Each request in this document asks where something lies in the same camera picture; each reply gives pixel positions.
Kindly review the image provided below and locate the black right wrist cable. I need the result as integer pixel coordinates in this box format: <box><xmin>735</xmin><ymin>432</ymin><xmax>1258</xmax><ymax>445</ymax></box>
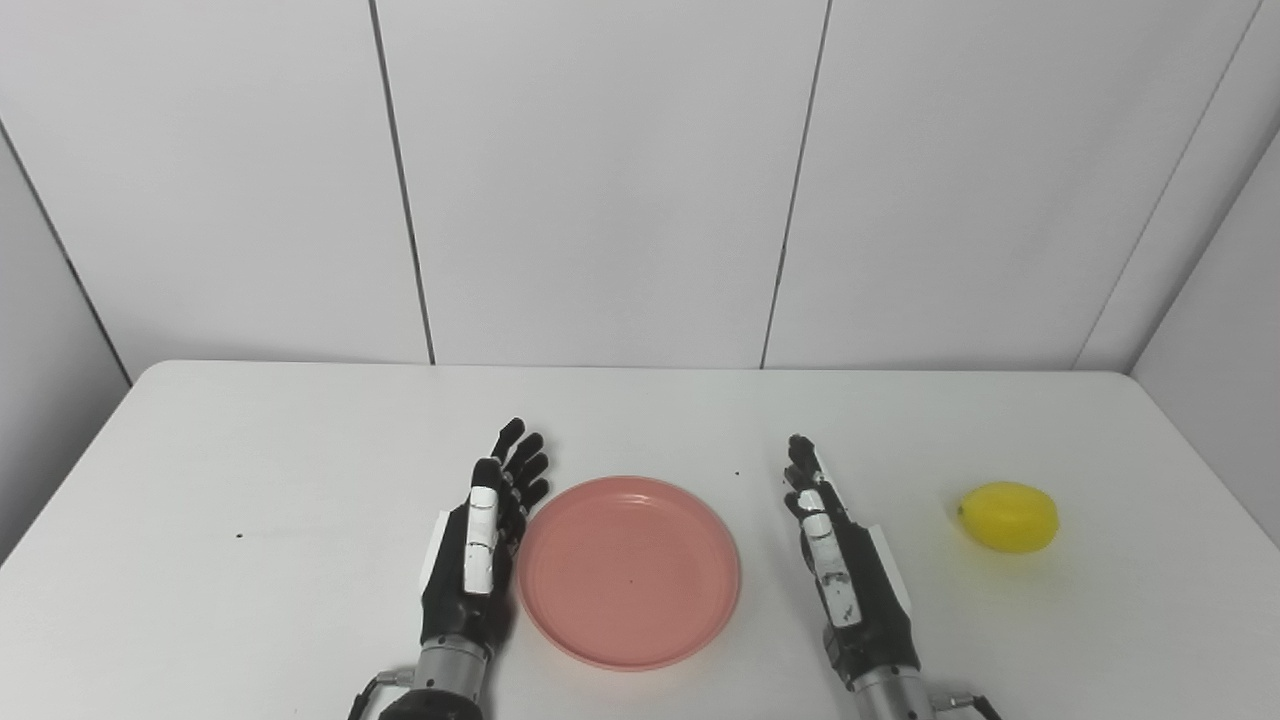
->
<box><xmin>928</xmin><ymin>690</ymin><xmax>1003</xmax><ymax>720</ymax></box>

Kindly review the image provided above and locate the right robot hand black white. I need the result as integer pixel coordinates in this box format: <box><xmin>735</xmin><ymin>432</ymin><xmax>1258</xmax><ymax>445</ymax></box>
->
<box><xmin>783</xmin><ymin>433</ymin><xmax>922</xmax><ymax>691</ymax></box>

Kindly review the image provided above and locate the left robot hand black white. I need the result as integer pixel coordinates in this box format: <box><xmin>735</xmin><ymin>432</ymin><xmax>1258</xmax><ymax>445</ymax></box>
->
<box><xmin>418</xmin><ymin>417</ymin><xmax>551</xmax><ymax>659</ymax></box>

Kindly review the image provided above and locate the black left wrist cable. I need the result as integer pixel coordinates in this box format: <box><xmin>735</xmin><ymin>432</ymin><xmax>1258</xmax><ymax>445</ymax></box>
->
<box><xmin>347</xmin><ymin>670</ymin><xmax>415</xmax><ymax>720</ymax></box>

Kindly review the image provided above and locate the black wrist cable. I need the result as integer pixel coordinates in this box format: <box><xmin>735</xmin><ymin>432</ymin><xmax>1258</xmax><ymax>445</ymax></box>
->
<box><xmin>928</xmin><ymin>690</ymin><xmax>1003</xmax><ymax>720</ymax></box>
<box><xmin>347</xmin><ymin>670</ymin><xmax>415</xmax><ymax>720</ymax></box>

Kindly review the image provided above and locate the yellow lemon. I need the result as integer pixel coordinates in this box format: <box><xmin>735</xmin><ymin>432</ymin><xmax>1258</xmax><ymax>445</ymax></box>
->
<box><xmin>956</xmin><ymin>481</ymin><xmax>1060</xmax><ymax>554</ymax></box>

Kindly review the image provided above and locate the pink round plate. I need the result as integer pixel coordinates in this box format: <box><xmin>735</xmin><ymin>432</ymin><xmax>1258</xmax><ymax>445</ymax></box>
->
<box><xmin>516</xmin><ymin>476</ymin><xmax>743</xmax><ymax>672</ymax></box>

